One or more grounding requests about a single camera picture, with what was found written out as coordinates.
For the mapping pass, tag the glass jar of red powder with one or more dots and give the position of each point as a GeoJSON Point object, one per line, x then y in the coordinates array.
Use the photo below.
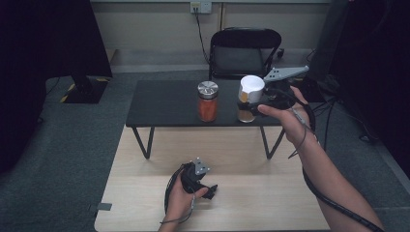
{"type": "Point", "coordinates": [208, 103]}

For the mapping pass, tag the black curtain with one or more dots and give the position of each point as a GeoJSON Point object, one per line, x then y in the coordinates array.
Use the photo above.
{"type": "Point", "coordinates": [377, 71]}
{"type": "Point", "coordinates": [38, 64]}

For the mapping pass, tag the person's right hand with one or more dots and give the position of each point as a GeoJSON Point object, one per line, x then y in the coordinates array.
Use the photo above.
{"type": "Point", "coordinates": [291, 124]}

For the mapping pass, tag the glass jar of brown powder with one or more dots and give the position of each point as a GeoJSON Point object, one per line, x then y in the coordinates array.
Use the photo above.
{"type": "Point", "coordinates": [252, 88]}

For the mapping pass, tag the black stand base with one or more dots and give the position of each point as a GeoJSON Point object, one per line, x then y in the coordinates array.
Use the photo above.
{"type": "Point", "coordinates": [85, 90]}

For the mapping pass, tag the black folding chair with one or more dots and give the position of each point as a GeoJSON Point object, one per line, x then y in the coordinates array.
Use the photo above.
{"type": "Point", "coordinates": [240, 54]}

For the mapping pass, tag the white wall socket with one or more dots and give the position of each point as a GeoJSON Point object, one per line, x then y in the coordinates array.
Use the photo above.
{"type": "Point", "coordinates": [200, 7]}

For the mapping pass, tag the grey tape patch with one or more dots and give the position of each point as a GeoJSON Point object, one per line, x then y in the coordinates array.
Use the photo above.
{"type": "Point", "coordinates": [104, 206]}

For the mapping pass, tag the person's left hand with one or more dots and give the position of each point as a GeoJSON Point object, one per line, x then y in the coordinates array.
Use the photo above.
{"type": "Point", "coordinates": [180, 203]}

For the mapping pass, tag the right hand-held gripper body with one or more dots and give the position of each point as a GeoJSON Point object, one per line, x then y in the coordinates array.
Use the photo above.
{"type": "Point", "coordinates": [280, 87]}

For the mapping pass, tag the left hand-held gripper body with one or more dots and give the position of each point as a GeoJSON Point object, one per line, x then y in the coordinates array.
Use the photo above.
{"type": "Point", "coordinates": [193, 175]}

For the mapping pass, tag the black low shelf table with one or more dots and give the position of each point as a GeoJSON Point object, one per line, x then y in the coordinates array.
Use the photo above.
{"type": "Point", "coordinates": [167, 103]}

